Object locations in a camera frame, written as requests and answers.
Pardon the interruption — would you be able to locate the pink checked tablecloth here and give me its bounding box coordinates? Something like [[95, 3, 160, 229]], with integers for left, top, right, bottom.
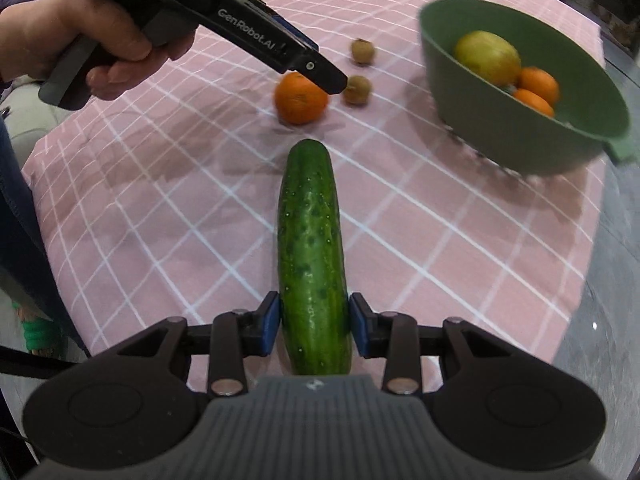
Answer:
[[22, 0, 609, 397]]

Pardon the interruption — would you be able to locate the person's left hand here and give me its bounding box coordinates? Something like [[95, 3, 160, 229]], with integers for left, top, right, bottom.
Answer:
[[0, 0, 197, 102]]

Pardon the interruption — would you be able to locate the green colander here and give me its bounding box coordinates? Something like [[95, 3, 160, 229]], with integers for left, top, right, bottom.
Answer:
[[419, 0, 640, 177]]

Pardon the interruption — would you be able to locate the green slipper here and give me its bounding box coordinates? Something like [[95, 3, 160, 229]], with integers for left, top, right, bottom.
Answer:
[[22, 320, 64, 357]]

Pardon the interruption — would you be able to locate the yellow-green guava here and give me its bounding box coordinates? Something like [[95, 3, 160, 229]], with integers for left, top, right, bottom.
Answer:
[[454, 31, 523, 87]]

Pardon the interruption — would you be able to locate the green cucumber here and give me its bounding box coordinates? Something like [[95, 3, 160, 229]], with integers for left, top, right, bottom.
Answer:
[[277, 139, 354, 376]]

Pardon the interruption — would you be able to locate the orange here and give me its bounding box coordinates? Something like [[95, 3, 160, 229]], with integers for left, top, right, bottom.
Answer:
[[515, 66, 560, 107], [512, 88, 556, 119], [274, 72, 330, 126]]

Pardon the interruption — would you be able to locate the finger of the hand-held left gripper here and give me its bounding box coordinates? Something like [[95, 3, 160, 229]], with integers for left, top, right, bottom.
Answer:
[[285, 45, 349, 96], [272, 16, 320, 53]]

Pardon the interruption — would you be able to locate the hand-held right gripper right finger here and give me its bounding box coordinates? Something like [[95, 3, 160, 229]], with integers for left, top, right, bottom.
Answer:
[[349, 292, 508, 395]]

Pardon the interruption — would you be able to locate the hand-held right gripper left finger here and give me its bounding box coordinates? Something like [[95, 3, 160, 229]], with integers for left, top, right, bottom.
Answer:
[[119, 291, 281, 395]]

